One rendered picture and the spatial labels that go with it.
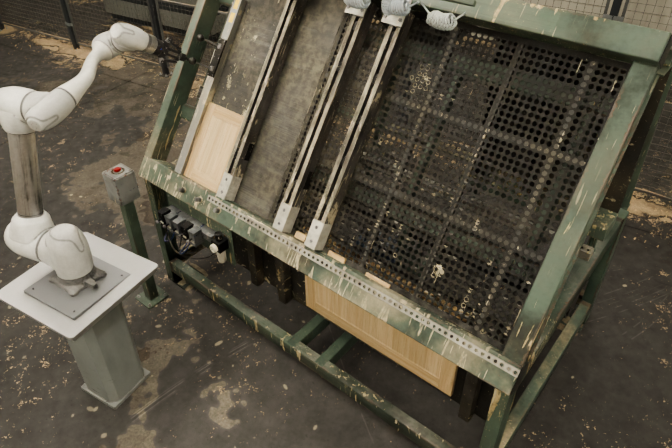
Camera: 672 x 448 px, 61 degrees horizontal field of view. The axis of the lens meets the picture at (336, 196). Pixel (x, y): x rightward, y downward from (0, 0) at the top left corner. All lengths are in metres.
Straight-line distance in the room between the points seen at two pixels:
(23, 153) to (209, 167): 0.86
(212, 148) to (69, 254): 0.86
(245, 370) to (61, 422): 0.92
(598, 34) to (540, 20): 0.20
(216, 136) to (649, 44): 1.94
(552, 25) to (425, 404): 1.91
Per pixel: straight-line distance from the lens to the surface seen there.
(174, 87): 3.20
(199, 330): 3.46
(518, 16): 2.24
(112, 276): 2.78
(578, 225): 2.10
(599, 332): 3.68
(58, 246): 2.64
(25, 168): 2.66
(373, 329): 2.87
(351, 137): 2.43
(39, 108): 2.46
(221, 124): 2.95
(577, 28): 2.18
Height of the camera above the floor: 2.56
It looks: 36 degrees down
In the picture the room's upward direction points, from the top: straight up
